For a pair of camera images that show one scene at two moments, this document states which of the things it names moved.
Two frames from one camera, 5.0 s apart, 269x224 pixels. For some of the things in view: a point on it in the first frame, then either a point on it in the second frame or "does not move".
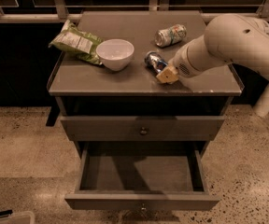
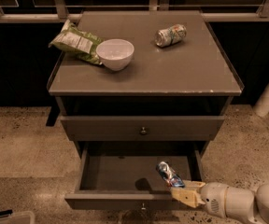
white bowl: x=115 y=53 does not move
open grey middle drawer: x=142 y=176 does not move
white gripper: x=180 y=63 → x=213 y=197
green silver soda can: x=170 y=35 does not move
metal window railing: x=58 y=11 does not move
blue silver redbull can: x=155 y=62 → x=166 y=172
